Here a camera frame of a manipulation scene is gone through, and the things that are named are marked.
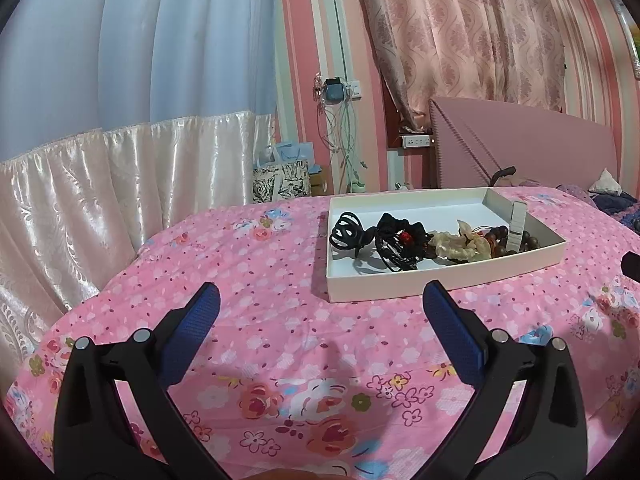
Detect white folded cloth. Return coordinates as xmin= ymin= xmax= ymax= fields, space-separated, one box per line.
xmin=590 ymin=169 xmax=621 ymax=195

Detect white shallow cardboard box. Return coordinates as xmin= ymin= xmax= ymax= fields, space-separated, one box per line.
xmin=325 ymin=186 xmax=568 ymax=304

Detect black white floral tote bag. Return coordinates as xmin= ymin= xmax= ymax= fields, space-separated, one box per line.
xmin=252 ymin=160 xmax=312 ymax=204

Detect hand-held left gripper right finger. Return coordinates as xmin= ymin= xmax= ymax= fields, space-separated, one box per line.
xmin=419 ymin=280 xmax=603 ymax=480

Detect light blue curtain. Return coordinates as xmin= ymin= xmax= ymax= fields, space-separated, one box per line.
xmin=0 ymin=0 xmax=281 ymax=166

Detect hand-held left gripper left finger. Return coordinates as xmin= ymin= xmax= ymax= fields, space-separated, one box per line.
xmin=52 ymin=282 xmax=233 ymax=480

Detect black hair claw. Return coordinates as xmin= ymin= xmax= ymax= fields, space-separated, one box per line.
xmin=330 ymin=211 xmax=377 ymax=261

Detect white hanging cables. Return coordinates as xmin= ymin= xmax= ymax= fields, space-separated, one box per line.
xmin=317 ymin=102 xmax=368 ymax=193

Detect pink patterned curtain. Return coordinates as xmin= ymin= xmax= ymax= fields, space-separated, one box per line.
xmin=350 ymin=0 xmax=568 ymax=116

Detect light blue gift bag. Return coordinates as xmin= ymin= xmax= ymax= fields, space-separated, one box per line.
xmin=274 ymin=141 xmax=315 ymax=163

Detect cream satin curtain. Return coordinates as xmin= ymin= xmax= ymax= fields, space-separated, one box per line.
xmin=0 ymin=110 xmax=276 ymax=376

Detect purple dotted blanket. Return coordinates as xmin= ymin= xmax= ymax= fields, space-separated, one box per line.
xmin=555 ymin=182 xmax=640 ymax=233

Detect blue plugged-in charger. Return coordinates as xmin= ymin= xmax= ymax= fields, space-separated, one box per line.
xmin=324 ymin=77 xmax=347 ymax=106

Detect white hair clip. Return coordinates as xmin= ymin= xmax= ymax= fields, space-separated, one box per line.
xmin=509 ymin=200 xmax=529 ymax=257

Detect pink floral bedsheet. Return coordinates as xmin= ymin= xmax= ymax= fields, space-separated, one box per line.
xmin=0 ymin=185 xmax=640 ymax=480

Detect pink ribbed headboard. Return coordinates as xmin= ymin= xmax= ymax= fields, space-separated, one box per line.
xmin=429 ymin=97 xmax=621 ymax=193

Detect black cord beaded bracelet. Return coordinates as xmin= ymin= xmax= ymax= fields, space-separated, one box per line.
xmin=377 ymin=230 xmax=435 ymax=272

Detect black scrunchie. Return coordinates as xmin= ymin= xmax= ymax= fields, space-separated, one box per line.
xmin=376 ymin=212 xmax=426 ymax=238

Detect brown wooden bead bracelet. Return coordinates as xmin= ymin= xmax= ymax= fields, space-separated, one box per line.
xmin=477 ymin=227 xmax=546 ymax=260

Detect cream scrunchie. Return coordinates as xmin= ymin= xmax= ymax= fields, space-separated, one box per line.
xmin=429 ymin=219 xmax=497 ymax=264

